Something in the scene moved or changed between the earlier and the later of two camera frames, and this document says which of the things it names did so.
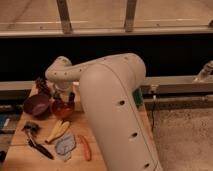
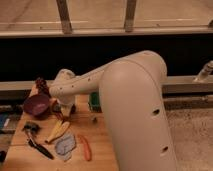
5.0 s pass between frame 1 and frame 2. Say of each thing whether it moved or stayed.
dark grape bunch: stayed
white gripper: moved
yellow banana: stayed
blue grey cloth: stayed
